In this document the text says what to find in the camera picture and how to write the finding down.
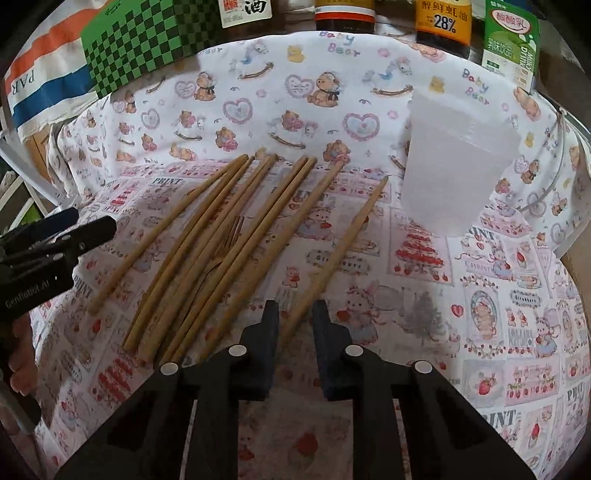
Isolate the oyster sauce bottle yellow label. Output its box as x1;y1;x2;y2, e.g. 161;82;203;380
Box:
415;0;472;59

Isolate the cooking wine bottle white label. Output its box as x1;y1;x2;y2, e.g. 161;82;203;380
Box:
218;0;273;29

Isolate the cartoon print tablecloth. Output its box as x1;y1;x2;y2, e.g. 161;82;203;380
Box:
32;32;590;479

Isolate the translucent plastic cup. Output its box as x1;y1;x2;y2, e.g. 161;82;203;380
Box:
401;88;521;237

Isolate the dark vinegar bottle red cap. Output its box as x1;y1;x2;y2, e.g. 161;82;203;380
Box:
315;0;376;34

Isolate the striped canvas backdrop cloth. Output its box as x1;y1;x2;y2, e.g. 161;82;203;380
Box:
4;0;106;141

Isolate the small wooden fork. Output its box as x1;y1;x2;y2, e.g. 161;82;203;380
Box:
179;216;245;321

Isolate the person's left hand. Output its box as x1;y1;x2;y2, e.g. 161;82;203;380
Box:
9;314;38;396

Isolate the green milk drink carton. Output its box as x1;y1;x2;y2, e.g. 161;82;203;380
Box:
481;0;540;93

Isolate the green black checkered box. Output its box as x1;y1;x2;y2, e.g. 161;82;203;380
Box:
81;0;222;98

